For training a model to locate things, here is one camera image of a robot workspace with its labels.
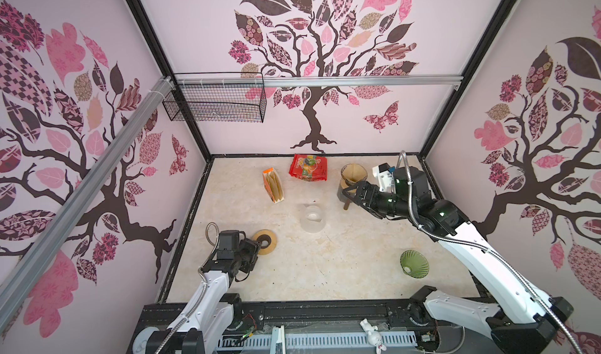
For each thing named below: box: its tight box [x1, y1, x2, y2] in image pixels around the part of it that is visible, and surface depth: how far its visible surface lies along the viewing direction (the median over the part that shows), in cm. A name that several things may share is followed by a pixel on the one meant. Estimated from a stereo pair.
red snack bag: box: [288, 153, 328, 182], surface depth 112 cm
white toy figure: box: [359, 317, 387, 354], surface depth 69 cm
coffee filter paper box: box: [262, 167, 285, 204], surface depth 102 cm
